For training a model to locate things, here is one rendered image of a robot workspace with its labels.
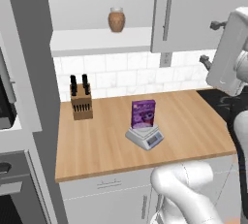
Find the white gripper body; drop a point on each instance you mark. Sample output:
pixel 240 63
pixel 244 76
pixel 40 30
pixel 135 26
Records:
pixel 226 56

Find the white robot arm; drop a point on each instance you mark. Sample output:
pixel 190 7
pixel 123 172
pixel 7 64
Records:
pixel 180 185

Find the grey cabinet door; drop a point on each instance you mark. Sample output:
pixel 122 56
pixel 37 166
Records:
pixel 200 11

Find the purple cereal box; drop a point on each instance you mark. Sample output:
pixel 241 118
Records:
pixel 144 114

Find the white digital scale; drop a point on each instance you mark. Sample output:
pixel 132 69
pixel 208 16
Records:
pixel 145 137

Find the grey tall cabinet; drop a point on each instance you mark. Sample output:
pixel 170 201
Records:
pixel 32 72

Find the black hob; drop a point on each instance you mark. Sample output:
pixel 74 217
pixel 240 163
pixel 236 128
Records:
pixel 223 105

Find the brown ceramic jar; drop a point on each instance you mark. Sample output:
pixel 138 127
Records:
pixel 116 20

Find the wooden knife block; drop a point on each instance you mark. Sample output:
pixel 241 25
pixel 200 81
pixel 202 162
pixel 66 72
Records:
pixel 81 105

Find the white cupboard door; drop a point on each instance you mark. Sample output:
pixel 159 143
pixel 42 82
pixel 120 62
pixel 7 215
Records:
pixel 106 208
pixel 157 207

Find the white drawer front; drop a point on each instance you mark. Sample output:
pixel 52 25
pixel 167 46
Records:
pixel 106 184

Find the black microwave oven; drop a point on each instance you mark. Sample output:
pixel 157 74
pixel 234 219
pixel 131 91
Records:
pixel 6 98

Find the white wall outlet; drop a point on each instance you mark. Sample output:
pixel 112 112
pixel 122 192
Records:
pixel 165 59

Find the open grey wall cabinet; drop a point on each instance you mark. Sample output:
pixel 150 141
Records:
pixel 97 8

